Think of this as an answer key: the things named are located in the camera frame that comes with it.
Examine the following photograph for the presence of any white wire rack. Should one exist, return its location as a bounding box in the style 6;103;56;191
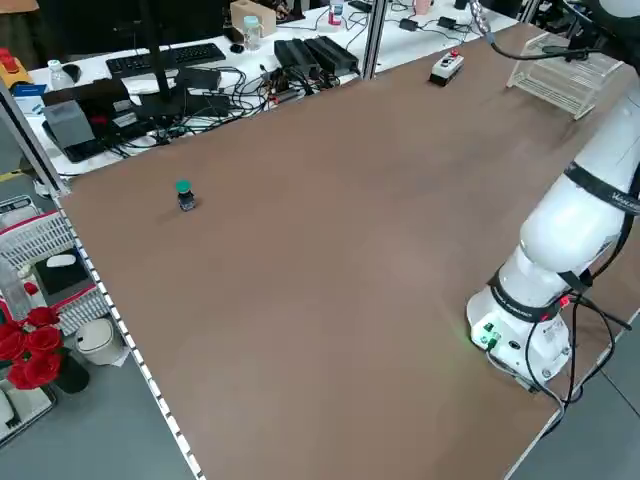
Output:
506;33;626;121

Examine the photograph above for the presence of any black computer monitor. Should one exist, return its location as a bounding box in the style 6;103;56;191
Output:
37;0;232;55

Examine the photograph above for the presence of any clear plastic water bottle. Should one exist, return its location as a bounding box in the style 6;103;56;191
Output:
242;14;265;53

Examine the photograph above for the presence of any aluminium frame post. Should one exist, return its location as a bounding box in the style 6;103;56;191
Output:
0;79;71;199
362;0;390;80

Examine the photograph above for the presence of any white button control box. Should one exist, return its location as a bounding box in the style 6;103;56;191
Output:
428;48;464;87

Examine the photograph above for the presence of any black mouse pad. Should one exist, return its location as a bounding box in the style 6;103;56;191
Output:
33;252;96;296

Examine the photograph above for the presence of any black vase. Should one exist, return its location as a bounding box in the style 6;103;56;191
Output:
49;349;91;395

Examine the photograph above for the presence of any white plastic basket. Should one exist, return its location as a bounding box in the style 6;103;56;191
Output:
0;209;114;336

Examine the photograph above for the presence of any red rose bouquet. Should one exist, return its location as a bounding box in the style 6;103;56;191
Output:
0;282;66;391

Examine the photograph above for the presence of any black keyboard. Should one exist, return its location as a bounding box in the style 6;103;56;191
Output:
104;42;226;79

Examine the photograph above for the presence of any small white waste bin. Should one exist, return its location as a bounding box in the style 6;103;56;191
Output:
74;318;132;367

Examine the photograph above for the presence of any white tray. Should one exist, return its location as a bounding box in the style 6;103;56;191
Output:
0;382;59;446

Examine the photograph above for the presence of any blue white carton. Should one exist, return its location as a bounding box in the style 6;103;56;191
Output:
12;83;49;119

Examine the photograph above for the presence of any black base power cable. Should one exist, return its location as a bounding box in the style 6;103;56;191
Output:
524;289;634;407

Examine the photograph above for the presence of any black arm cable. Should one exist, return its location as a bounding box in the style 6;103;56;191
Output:
468;0;640;311

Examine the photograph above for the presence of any black monitor stand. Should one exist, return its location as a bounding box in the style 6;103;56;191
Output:
137;0;232;120

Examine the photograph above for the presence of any black dock box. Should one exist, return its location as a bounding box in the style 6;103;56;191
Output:
176;67;224;92

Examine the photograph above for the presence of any brown cardboard box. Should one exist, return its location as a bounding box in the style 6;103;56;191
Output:
229;0;278;44

